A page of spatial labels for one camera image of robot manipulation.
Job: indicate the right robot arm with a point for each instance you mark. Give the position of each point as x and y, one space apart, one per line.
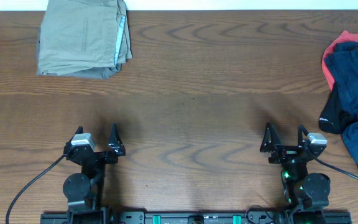
306 193

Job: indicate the black garment with logo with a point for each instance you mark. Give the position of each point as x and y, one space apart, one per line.
333 118

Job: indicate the red garment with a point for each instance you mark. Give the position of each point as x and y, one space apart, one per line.
345 37

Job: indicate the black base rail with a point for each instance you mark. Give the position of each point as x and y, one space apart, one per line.
250 216

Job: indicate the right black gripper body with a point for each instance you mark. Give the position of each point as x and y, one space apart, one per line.
285 154

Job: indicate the folded khaki trousers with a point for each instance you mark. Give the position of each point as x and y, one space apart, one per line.
83 39

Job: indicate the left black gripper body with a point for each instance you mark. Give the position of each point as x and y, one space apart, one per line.
106 159

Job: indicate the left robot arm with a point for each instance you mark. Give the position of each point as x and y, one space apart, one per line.
84 190

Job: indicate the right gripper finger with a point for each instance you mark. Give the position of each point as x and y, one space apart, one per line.
302 135
271 141

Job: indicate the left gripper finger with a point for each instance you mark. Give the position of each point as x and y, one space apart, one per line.
79 130
115 142

